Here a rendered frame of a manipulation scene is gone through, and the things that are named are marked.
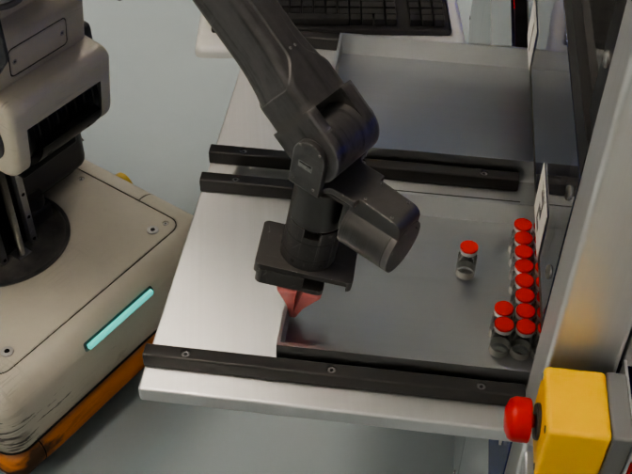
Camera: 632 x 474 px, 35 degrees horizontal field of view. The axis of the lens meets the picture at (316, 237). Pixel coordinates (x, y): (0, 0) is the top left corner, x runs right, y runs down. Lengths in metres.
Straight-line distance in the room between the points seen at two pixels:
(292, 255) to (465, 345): 0.23
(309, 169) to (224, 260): 0.30
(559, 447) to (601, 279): 0.15
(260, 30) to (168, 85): 2.10
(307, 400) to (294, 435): 1.04
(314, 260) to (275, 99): 0.19
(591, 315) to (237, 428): 1.31
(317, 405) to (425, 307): 0.18
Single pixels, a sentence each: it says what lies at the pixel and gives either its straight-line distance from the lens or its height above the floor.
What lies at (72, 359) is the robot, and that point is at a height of 0.25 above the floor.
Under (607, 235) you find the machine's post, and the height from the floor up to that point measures 1.17.
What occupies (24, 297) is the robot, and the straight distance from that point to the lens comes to 2.02.
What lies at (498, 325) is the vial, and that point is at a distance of 1.07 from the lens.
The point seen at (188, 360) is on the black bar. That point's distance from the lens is 1.06.
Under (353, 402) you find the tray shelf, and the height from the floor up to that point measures 0.88.
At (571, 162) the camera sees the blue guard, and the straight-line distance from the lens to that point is 0.91.
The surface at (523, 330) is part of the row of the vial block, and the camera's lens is 1.07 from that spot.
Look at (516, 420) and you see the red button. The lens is 0.89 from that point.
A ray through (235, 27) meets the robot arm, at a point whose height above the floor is 1.24.
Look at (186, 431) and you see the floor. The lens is 2.11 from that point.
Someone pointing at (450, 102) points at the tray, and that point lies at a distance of 1.43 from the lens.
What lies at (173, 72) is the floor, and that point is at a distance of 3.04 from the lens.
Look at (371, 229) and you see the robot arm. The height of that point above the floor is 1.08.
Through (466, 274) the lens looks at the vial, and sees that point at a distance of 1.16.
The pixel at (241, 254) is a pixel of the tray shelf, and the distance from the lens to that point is 1.19.
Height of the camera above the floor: 1.72
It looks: 44 degrees down
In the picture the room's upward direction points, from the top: 1 degrees clockwise
